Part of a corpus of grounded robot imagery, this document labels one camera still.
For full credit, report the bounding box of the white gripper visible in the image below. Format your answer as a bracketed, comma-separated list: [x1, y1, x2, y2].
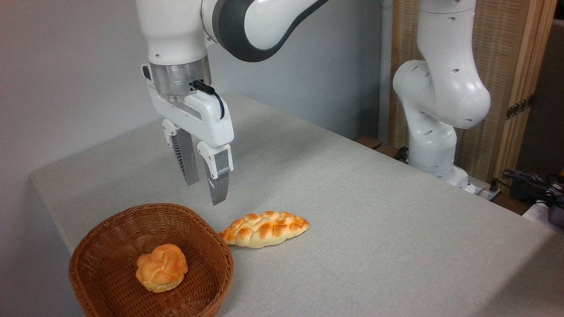
[142, 64, 234, 206]

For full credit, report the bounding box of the long braided bread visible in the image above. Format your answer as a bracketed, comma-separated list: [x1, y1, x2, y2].
[219, 211, 310, 249]

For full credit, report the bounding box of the round orange bread bun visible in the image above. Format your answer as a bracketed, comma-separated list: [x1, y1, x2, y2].
[135, 243, 189, 293]

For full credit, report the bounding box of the brown wicker basket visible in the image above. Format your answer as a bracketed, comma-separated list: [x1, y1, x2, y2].
[68, 203, 234, 317]

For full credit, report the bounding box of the grey tablecloth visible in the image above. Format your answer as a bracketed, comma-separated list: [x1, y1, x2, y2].
[30, 95, 564, 317]

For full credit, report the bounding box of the brown wooden board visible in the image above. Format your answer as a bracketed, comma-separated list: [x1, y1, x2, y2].
[354, 136, 403, 161]

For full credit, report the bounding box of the metal screen hinge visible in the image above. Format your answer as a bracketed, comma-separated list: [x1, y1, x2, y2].
[506, 94, 534, 120]

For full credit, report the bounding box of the white box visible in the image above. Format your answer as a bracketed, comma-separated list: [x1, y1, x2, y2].
[523, 200, 564, 234]

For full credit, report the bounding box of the dark grey device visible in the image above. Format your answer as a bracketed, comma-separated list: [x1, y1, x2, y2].
[548, 202, 564, 229]

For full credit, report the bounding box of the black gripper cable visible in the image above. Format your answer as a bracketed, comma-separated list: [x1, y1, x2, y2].
[192, 80, 226, 120]

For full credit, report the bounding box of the bamboo folding screen wooden frame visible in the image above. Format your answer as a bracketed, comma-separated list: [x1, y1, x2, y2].
[390, 0, 558, 191]

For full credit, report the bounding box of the black cable bundle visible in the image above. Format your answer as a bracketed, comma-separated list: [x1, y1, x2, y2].
[501, 169, 564, 207]

